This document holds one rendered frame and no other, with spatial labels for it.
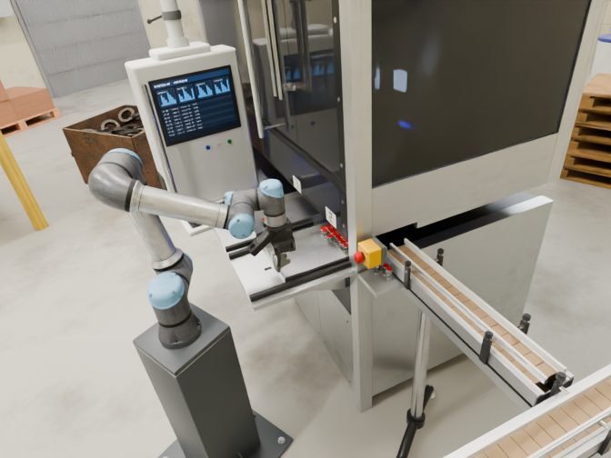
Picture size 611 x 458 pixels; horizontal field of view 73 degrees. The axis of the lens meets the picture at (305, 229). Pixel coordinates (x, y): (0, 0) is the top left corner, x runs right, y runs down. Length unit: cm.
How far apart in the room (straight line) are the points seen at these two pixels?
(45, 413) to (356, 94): 226
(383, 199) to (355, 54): 49
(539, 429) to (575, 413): 10
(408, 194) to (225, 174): 113
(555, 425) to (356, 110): 94
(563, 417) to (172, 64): 191
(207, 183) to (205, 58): 62
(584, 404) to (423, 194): 78
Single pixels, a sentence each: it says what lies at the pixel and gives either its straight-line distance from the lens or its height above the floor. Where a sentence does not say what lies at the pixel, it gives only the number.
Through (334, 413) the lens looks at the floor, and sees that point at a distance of 221.
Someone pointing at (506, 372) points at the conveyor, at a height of 92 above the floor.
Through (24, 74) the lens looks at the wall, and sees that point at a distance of 1005.
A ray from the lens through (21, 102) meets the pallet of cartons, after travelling 822.
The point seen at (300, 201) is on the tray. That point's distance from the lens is 203.
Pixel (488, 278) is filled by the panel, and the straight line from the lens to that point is 210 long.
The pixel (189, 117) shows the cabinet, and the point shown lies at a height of 128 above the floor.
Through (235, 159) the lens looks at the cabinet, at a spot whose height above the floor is 100.
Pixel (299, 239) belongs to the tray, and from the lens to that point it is 174.
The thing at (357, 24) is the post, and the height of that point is 171.
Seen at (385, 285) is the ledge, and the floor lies 88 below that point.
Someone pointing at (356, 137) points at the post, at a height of 140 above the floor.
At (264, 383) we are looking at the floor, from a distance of 236.
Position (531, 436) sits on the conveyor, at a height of 93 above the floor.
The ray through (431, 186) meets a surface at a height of 115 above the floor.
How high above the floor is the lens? 186
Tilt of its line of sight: 33 degrees down
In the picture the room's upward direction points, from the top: 6 degrees counter-clockwise
